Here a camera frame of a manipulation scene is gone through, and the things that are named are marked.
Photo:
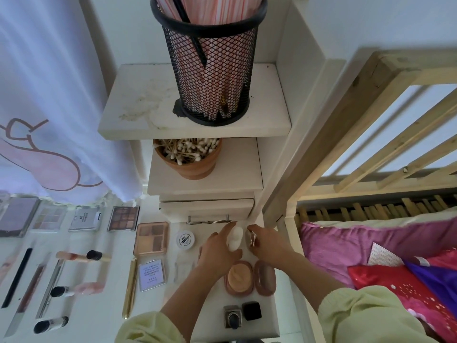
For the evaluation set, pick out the person's left hand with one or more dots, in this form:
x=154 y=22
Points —
x=218 y=255

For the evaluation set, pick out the person's right hand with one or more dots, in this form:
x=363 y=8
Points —
x=271 y=248

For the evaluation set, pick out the white egg-shaped case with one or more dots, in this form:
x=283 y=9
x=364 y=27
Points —
x=234 y=238

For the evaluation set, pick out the pink cushion compact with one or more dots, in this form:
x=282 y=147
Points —
x=239 y=278

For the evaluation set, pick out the small round white jar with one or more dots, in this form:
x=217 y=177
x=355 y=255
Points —
x=185 y=240

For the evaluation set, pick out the square bottle with black cap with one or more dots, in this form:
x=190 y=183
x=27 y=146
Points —
x=233 y=318

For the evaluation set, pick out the tan eyeshadow palette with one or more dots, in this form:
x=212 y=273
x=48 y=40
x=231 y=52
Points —
x=151 y=238

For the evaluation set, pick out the dark brown eyeshadow palette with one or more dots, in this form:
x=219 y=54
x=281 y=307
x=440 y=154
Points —
x=123 y=218

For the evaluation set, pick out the clear eyeshadow palette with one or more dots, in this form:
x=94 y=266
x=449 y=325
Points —
x=48 y=218

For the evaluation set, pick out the lavender rectangular palette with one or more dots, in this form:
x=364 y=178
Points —
x=18 y=215

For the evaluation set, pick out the person's left forearm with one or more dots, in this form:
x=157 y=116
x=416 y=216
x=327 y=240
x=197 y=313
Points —
x=189 y=303

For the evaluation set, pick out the person's right forearm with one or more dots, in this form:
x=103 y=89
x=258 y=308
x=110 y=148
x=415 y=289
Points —
x=321 y=289

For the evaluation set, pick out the terracotta pot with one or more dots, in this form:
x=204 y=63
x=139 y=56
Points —
x=187 y=169

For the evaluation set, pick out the bunch of cotton swabs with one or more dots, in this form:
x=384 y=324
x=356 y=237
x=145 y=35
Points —
x=187 y=149

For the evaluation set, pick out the white paper sheet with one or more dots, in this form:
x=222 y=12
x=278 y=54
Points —
x=385 y=255

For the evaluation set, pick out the red shiny packet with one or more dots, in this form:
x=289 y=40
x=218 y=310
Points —
x=393 y=285

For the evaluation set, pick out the white table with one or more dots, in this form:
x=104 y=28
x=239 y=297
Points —
x=93 y=318

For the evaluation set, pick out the blue cloth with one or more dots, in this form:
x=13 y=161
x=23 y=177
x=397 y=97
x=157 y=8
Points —
x=435 y=278

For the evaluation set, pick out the white shelf unit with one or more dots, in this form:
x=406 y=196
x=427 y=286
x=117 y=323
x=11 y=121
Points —
x=143 y=103

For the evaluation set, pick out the dark container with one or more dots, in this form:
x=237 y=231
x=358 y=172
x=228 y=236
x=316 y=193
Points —
x=214 y=82

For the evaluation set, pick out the pink cartoon print cloth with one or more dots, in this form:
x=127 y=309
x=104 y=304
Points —
x=57 y=89

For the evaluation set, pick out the bunch of pink sticks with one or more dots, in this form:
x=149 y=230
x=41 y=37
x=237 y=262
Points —
x=221 y=5

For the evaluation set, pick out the wooden bed frame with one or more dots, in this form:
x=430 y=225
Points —
x=321 y=146

